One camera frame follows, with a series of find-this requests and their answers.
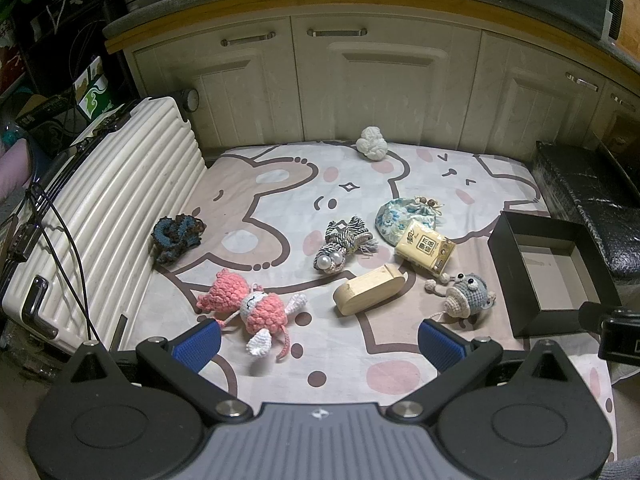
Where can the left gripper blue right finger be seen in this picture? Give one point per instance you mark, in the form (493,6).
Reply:
(462,366)

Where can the black wrapped package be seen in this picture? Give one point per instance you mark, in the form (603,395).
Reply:
(588,186)

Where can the black cardboard box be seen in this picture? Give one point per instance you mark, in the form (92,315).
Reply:
(547,269)

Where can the blue floral drawstring pouch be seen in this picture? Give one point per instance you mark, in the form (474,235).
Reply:
(394,216)

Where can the cream ribbed suitcase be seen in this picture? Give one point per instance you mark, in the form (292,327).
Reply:
(79,255)

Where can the dark blue yarn bundle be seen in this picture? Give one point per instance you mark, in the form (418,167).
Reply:
(173,237)

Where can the small round clock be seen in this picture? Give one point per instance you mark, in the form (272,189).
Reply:
(190,99)

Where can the striped rope toy with pearls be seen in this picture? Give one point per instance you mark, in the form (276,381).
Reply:
(343,239)

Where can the cream cabinet with doors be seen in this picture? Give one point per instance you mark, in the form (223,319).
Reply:
(484,76)

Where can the grey crochet mouse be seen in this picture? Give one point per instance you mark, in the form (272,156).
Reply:
(463,295)

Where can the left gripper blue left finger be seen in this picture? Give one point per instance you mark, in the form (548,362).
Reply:
(174,366)

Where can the yellow tissue pack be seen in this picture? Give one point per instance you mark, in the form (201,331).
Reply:
(425,247)

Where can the white yarn ball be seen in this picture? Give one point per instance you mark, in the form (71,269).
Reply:
(371,144)

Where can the pink crochet doll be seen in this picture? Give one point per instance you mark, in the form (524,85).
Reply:
(264,314)

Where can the cartoon bunny bed sheet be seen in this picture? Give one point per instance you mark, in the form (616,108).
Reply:
(266,211)

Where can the wooden oval box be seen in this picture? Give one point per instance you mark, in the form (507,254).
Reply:
(368,290)

